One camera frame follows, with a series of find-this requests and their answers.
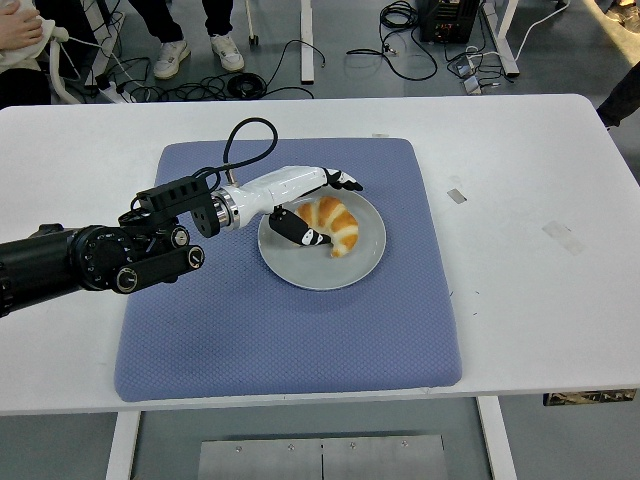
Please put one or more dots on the white chair frame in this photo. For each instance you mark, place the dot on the white chair frame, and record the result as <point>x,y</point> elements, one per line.
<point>56,70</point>

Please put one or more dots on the camouflage patterned bracket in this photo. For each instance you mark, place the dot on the camouflage patterned bracket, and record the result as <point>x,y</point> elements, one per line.
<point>590,397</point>

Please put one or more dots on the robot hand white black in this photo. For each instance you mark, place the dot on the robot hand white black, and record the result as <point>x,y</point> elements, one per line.
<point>280,185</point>

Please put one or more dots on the black electronics box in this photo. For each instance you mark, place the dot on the black electronics box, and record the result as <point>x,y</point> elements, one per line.
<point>445,20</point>

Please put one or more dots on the white stand with caster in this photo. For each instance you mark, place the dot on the white stand with caster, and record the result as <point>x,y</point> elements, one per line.
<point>253,35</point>

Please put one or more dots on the person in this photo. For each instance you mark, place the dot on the person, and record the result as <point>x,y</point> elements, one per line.
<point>17,32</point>
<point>622,95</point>
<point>170,57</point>
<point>627,11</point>

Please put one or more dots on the white desk leg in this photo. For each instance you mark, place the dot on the white desk leg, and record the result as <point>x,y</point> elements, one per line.
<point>306,45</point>

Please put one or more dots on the small grey tape piece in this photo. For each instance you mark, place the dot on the small grey tape piece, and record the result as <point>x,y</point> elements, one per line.
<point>456,196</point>

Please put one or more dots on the croissant bread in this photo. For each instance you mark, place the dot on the croissant bread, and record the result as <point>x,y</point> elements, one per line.
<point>340,220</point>

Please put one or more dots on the white power strip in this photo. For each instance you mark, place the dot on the white power strip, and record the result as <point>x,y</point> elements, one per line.
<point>115,93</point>

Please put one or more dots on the large grey tape piece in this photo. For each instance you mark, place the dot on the large grey tape piece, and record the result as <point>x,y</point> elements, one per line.
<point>564,239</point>

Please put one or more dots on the blue quilted mat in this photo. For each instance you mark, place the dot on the blue quilted mat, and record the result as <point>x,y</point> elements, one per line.
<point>280,340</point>

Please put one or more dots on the white table leg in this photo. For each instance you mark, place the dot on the white table leg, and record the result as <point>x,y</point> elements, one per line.
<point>496,440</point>
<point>122,445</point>

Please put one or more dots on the white desk leg frame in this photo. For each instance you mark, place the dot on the white desk leg frame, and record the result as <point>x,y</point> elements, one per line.
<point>505,45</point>

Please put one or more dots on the grey round plate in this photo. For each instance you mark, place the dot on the grey round plate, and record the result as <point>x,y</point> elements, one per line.
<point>320,272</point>

